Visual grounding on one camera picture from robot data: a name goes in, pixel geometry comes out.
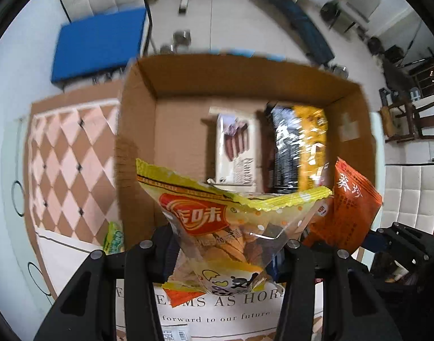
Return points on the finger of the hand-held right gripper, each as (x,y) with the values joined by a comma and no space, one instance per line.
(405,241)

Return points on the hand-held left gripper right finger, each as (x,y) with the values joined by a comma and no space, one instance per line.
(295,273)

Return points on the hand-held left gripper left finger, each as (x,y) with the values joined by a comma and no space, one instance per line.
(163,255)

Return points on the yellow snack packet red logo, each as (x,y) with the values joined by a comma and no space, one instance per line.
(209,220)

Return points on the orange snack packet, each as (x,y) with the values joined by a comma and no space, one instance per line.
(348,206)

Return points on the cardboard box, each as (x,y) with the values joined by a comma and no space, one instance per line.
(174,142)

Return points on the green snack packet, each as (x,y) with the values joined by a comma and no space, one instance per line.
(114,238)

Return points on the white wafer box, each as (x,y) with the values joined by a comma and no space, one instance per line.
(234,163)

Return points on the black and yellow snack packet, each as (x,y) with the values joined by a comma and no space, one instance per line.
(287,149)

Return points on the dark wooden chair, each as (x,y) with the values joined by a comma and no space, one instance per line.
(426,117)

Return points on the checkered printed tablecloth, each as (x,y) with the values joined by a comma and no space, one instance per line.
(68,170)

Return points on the chrome dumbbell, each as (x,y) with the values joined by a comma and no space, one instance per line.
(339,69)
(181,37)

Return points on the dark sit-up bench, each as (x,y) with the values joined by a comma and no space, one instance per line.
(309,32)

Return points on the black weight plate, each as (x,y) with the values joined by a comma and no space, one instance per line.
(330,11)

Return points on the grey chair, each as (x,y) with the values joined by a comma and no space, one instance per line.
(358,3)

